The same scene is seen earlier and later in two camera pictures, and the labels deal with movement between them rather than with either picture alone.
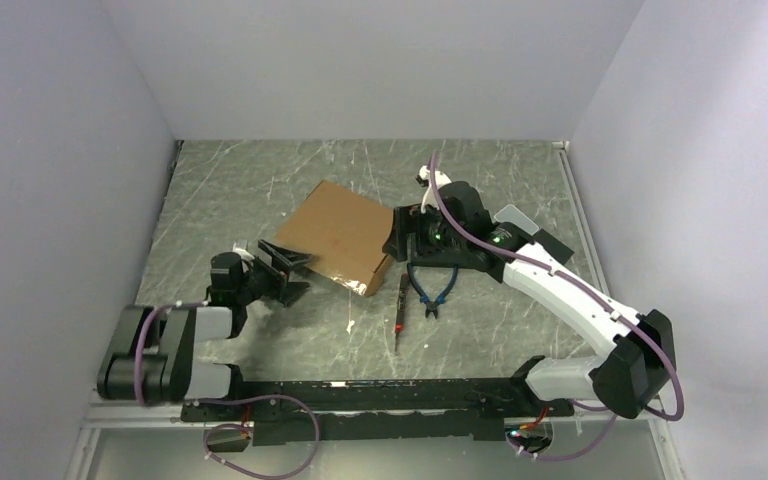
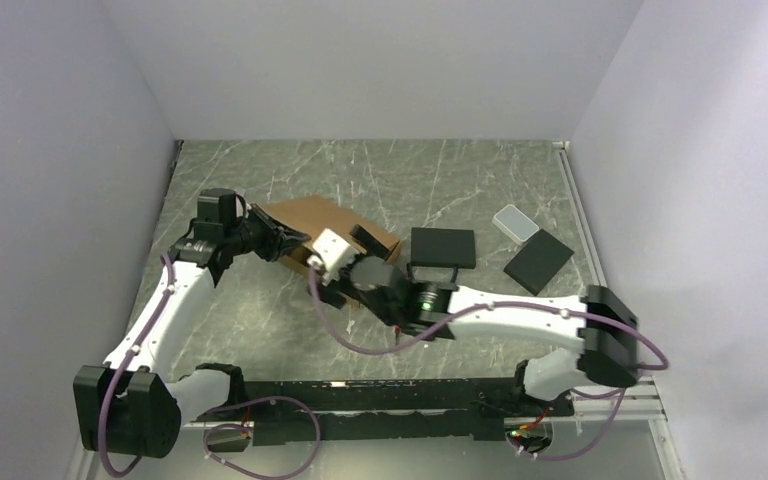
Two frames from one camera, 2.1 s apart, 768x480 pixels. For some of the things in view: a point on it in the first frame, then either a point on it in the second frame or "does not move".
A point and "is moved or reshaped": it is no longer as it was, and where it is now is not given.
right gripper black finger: x=405 y=223 → x=371 y=244
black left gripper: x=282 y=259 → x=277 y=238
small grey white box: x=513 y=214 does not move
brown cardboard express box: x=344 y=232 is moved or reshaped
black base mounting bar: x=445 y=409 does not move
